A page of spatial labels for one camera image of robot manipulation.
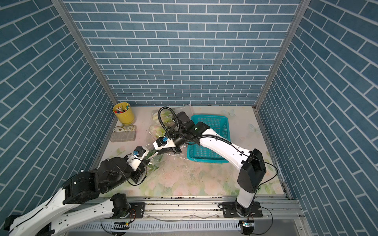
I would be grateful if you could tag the zip-top bag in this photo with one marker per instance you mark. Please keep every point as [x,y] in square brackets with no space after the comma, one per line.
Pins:
[150,139]
[171,158]
[187,109]

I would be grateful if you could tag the grey rectangular box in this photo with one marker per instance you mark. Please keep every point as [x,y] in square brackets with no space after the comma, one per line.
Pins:
[123,136]

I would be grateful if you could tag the white vented cable duct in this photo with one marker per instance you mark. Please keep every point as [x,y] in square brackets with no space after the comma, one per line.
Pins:
[155,226]

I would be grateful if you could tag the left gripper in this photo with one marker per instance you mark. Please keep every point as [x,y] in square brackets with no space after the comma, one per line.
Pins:
[140,170]

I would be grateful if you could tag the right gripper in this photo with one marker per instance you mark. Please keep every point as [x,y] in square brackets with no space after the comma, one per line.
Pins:
[176,150]

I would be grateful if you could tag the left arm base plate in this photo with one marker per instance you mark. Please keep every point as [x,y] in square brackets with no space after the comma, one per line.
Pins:
[135,211]

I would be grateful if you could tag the chinese cabbage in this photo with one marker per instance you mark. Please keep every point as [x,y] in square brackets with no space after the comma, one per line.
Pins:
[156,131]
[165,116]
[155,161]

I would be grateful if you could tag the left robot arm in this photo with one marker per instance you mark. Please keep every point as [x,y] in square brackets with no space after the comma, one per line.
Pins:
[58,214]

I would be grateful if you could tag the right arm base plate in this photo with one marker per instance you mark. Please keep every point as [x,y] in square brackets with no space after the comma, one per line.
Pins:
[233,209]

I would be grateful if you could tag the yellow pen cup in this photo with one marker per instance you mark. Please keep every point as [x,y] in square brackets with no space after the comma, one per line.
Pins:
[124,113]

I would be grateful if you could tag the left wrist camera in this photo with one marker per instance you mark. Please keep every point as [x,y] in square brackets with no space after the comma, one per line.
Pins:
[140,152]

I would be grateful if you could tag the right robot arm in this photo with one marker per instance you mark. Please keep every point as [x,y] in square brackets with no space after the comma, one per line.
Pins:
[249,163]

